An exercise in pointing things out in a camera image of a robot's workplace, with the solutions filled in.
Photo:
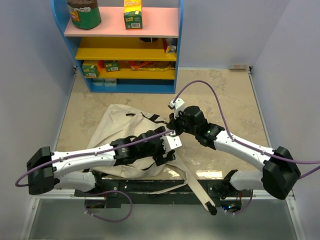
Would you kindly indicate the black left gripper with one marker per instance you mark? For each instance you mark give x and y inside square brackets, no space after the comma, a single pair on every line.
[159,158]

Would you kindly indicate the brown green canister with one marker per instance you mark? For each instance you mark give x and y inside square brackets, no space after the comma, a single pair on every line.
[84,14]

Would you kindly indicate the yellow green sponge box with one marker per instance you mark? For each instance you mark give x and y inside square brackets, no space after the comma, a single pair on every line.
[133,15]

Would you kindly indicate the green orange box right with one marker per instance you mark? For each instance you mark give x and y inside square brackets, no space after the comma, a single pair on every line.
[111,65]

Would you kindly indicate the blue yellow pink shelf unit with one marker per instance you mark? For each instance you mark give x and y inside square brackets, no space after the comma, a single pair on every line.
[111,41]

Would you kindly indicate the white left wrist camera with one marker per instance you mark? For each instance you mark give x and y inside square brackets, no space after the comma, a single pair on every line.
[171,141]

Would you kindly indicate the green orange box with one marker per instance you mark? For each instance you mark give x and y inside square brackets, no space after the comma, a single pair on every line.
[90,71]
[111,65]

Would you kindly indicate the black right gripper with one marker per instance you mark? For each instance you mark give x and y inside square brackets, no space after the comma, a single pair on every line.
[173,122]

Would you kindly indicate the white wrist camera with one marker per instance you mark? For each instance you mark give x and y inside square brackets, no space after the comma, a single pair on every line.
[171,141]
[177,105]

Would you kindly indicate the white label on wall base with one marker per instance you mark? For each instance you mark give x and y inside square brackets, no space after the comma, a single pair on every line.
[238,67]

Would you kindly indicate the green orange box left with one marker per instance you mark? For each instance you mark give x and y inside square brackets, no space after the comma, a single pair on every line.
[90,71]

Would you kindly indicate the small carton on shelf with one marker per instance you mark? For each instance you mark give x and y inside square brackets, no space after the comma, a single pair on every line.
[170,45]

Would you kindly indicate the orange snack bag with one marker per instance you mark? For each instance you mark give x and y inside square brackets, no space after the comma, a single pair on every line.
[151,66]

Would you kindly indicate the cream canvas backpack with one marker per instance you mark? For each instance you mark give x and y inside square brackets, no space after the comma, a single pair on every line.
[120,121]

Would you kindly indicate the light blue tissue pack right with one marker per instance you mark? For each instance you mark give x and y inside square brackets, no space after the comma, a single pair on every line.
[110,82]

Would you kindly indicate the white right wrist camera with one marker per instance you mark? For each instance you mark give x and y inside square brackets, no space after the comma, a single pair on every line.
[177,105]

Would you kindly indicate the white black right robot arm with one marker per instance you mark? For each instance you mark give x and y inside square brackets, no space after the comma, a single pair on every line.
[276,172]

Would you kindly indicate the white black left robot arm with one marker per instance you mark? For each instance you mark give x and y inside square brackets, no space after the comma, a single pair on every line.
[47,170]

